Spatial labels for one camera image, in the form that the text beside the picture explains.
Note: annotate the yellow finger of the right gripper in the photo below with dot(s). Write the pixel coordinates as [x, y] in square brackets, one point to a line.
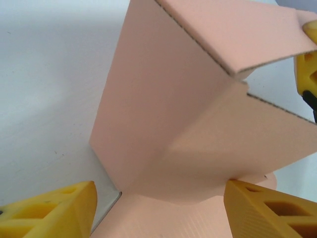
[312, 31]
[305, 74]

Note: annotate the peach cloth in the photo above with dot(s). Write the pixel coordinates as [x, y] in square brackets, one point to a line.
[161, 111]

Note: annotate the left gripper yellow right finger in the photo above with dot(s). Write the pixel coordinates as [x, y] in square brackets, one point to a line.
[247, 213]

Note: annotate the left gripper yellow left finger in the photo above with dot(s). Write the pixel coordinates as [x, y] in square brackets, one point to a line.
[62, 218]

